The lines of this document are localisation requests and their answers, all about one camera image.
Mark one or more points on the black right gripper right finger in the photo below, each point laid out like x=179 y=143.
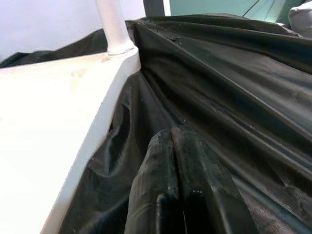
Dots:
x=204 y=190

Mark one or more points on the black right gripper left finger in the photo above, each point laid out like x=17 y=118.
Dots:
x=156 y=182

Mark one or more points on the white plastic table top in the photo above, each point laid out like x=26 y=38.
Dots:
x=48 y=122

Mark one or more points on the white plastic table leg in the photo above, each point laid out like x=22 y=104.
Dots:
x=113 y=24

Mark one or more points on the black plastic sheet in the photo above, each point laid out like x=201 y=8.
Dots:
x=219 y=85

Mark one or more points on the grey cushion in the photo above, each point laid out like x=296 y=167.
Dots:
x=301 y=17

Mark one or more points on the black wall strip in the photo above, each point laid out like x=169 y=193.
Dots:
x=153 y=7

